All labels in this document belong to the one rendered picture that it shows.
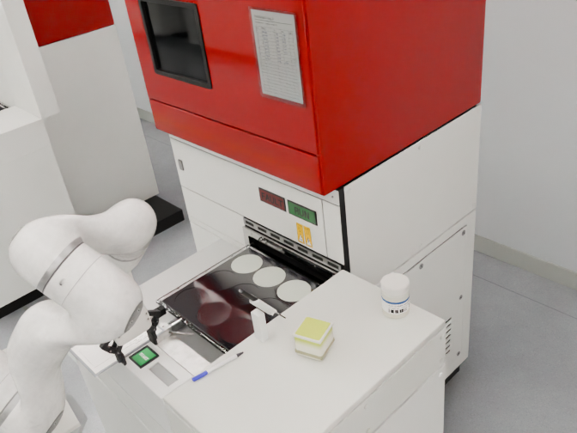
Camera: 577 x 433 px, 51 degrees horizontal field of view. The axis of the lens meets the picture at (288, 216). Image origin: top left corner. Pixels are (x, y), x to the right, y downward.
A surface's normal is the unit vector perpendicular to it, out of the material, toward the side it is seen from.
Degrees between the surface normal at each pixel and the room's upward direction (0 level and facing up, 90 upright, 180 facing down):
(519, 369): 0
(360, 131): 90
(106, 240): 106
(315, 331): 0
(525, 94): 90
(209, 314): 0
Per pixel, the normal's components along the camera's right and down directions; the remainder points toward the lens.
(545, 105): -0.72, 0.43
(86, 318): -0.32, 0.51
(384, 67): 0.69, 0.32
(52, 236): 0.51, -0.55
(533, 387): -0.11, -0.84
